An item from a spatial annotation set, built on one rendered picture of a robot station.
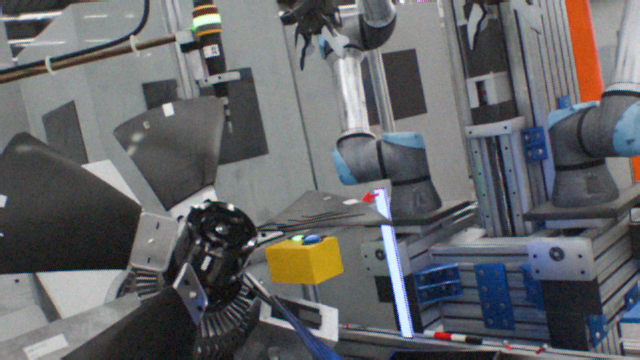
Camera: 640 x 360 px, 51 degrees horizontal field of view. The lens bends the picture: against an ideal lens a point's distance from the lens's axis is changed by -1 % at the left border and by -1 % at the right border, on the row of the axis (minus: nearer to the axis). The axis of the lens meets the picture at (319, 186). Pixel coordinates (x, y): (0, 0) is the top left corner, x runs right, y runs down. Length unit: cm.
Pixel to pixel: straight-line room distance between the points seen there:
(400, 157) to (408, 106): 377
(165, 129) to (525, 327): 104
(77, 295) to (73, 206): 25
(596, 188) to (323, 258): 65
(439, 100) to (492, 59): 409
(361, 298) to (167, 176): 131
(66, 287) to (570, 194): 110
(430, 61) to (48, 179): 501
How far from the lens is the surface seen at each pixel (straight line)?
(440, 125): 589
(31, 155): 111
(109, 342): 92
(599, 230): 165
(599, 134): 158
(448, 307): 192
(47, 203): 109
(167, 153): 126
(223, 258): 104
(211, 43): 116
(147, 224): 110
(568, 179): 167
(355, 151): 192
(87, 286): 130
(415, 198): 190
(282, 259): 164
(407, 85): 568
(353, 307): 239
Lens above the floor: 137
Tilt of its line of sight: 6 degrees down
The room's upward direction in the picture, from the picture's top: 12 degrees counter-clockwise
